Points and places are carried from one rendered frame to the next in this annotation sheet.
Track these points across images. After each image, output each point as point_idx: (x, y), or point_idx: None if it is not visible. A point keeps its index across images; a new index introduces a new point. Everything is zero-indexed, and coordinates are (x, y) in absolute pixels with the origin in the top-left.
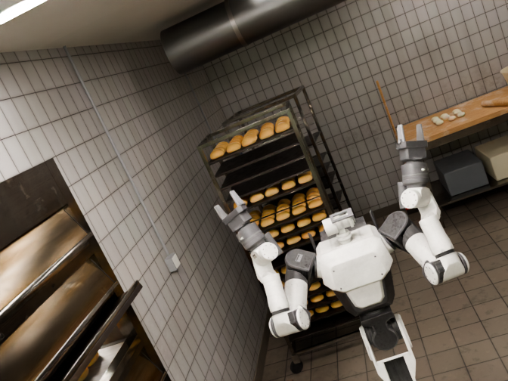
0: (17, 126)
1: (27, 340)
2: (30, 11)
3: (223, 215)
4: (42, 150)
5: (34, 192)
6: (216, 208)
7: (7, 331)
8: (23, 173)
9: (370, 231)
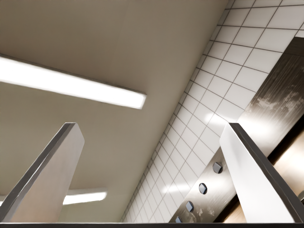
0: (242, 57)
1: None
2: (147, 57)
3: (256, 210)
4: (276, 45)
5: (278, 95)
6: (224, 152)
7: None
8: (259, 89)
9: None
